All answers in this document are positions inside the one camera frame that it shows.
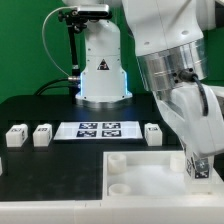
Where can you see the white square tabletop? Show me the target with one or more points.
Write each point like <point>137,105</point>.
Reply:
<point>148,174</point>

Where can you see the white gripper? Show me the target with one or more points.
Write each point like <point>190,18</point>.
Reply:
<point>182,109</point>

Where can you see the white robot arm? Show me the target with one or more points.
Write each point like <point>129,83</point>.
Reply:
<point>169,50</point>

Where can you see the white marker sheet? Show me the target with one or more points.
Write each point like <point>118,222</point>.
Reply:
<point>98,130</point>

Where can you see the white L-shaped obstacle wall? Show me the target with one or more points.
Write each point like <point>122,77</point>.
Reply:
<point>192,209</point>

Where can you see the black camera on stand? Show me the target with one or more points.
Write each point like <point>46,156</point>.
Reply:
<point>76,21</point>

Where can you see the white part at left edge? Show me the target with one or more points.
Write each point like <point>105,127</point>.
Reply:
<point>1,169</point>

